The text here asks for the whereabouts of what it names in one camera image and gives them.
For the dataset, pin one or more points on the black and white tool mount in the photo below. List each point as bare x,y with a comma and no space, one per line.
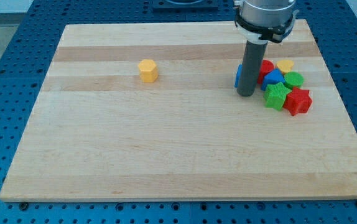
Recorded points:
261,35

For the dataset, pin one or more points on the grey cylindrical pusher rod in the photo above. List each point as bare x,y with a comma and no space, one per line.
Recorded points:
251,64

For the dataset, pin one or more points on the yellow hexagon block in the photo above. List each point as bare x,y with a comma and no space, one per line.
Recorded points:
148,71

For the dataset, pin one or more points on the blue cube block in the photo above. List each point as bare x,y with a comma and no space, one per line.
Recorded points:
237,76

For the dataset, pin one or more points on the red cylinder block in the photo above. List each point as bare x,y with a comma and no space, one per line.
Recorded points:
266,67

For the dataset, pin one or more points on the blue triangle block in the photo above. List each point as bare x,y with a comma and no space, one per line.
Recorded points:
272,78

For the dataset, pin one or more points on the green star block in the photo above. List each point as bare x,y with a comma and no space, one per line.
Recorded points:
275,95

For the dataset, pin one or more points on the yellow heart block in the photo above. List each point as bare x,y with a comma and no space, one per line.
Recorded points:
285,66

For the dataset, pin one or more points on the green cylinder block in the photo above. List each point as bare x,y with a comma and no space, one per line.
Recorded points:
293,79

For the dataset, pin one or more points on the red star block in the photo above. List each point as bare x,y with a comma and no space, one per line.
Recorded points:
298,101

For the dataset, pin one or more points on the light wooden board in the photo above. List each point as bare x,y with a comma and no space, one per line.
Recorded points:
98,133

